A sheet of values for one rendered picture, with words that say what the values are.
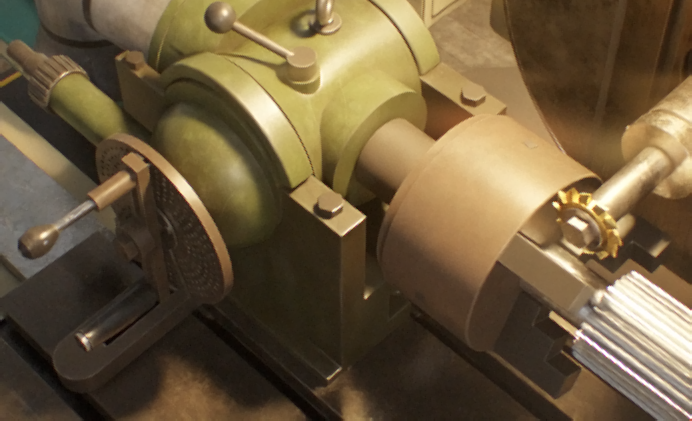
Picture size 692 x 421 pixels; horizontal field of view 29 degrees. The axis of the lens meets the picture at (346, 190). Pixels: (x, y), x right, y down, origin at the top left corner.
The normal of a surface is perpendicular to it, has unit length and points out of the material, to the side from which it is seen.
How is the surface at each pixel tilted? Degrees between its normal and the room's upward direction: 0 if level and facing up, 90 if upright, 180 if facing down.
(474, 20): 0
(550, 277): 35
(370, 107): 8
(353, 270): 90
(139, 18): 55
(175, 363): 0
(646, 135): 90
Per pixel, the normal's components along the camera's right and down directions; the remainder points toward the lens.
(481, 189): -0.25, -0.41
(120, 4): -0.53, 0.11
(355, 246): 0.71, 0.54
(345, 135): -0.47, -0.11
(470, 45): 0.00, -0.65
